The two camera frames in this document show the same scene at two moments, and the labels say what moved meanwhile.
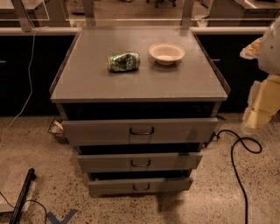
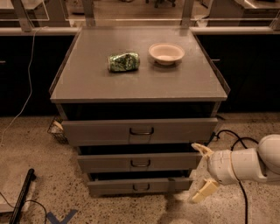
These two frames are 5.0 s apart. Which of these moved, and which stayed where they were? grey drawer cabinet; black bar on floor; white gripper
Moved: white gripper
Stayed: grey drawer cabinet; black bar on floor
